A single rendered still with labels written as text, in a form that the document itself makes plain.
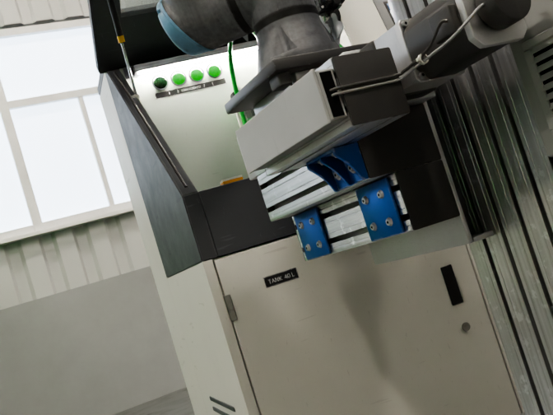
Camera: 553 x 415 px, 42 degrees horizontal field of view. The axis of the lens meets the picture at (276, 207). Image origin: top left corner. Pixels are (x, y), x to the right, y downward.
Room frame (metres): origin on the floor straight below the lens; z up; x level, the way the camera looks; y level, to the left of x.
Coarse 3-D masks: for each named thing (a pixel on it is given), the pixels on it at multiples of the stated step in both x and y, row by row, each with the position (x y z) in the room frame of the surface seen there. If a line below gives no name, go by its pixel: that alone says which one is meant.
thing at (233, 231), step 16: (208, 192) 1.67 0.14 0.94; (224, 192) 1.68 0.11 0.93; (240, 192) 1.70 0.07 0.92; (256, 192) 1.71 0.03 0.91; (208, 208) 1.67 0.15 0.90; (224, 208) 1.68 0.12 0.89; (240, 208) 1.69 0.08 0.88; (256, 208) 1.70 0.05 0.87; (208, 224) 1.67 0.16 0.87; (224, 224) 1.68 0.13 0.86; (240, 224) 1.69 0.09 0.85; (256, 224) 1.70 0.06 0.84; (272, 224) 1.71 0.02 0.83; (288, 224) 1.72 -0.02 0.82; (224, 240) 1.67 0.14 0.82; (240, 240) 1.68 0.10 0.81; (256, 240) 1.70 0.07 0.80
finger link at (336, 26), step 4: (332, 16) 1.76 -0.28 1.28; (336, 16) 1.75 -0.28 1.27; (328, 20) 1.77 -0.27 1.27; (332, 20) 1.76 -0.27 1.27; (336, 20) 1.75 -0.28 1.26; (328, 24) 1.76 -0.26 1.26; (332, 24) 1.77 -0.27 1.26; (336, 24) 1.75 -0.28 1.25; (340, 24) 1.74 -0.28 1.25; (332, 28) 1.77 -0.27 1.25; (336, 28) 1.76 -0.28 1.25; (340, 28) 1.74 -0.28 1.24; (332, 32) 1.77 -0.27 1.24; (336, 32) 1.76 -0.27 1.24; (340, 32) 1.75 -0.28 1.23; (332, 36) 1.76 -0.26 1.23; (336, 36) 1.77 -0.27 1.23; (340, 36) 1.77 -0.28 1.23; (336, 40) 1.77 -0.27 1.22
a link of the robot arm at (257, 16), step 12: (228, 0) 1.20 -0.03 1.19; (240, 0) 1.20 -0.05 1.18; (252, 0) 1.19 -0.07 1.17; (264, 0) 1.18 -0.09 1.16; (276, 0) 1.17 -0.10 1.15; (288, 0) 1.17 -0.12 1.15; (300, 0) 1.18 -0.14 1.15; (312, 0) 1.21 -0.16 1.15; (240, 12) 1.21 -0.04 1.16; (252, 12) 1.21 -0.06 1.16; (264, 12) 1.18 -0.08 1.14; (240, 24) 1.22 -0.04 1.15; (252, 24) 1.22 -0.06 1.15
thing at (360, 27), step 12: (348, 0) 2.21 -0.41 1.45; (360, 0) 2.22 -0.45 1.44; (372, 0) 2.23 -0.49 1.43; (348, 12) 2.19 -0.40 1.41; (360, 12) 2.21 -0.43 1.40; (372, 12) 2.22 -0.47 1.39; (348, 24) 2.18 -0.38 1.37; (360, 24) 2.19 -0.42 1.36; (372, 24) 2.20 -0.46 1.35; (348, 36) 2.17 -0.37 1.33; (360, 36) 2.18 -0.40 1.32; (372, 36) 2.18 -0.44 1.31
